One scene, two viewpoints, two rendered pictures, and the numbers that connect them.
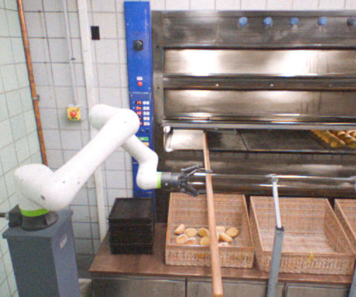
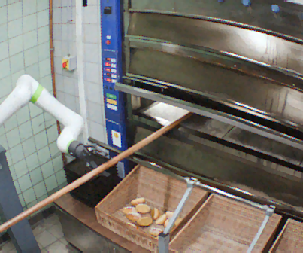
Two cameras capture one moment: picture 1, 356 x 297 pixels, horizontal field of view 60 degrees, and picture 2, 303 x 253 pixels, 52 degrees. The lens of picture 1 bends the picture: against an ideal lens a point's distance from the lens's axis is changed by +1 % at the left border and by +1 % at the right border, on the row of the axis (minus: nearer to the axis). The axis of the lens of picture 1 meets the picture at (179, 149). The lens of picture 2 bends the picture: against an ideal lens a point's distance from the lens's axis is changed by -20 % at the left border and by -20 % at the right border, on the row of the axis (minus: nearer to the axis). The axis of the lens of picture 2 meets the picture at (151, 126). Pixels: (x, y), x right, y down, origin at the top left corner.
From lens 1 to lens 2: 1.41 m
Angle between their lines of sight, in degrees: 35
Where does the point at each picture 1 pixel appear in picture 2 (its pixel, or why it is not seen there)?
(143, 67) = (110, 28)
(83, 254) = not seen: hidden behind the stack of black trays
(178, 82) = (142, 43)
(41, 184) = not seen: outside the picture
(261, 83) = (223, 60)
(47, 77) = (59, 34)
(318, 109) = (283, 110)
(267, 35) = (223, 10)
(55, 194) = not seen: outside the picture
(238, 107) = (201, 83)
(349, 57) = not seen: outside the picture
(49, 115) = (58, 62)
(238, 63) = (196, 34)
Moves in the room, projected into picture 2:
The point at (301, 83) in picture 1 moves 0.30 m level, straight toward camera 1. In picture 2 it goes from (264, 72) to (225, 82)
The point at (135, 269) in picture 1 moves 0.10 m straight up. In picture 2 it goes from (76, 214) to (73, 204)
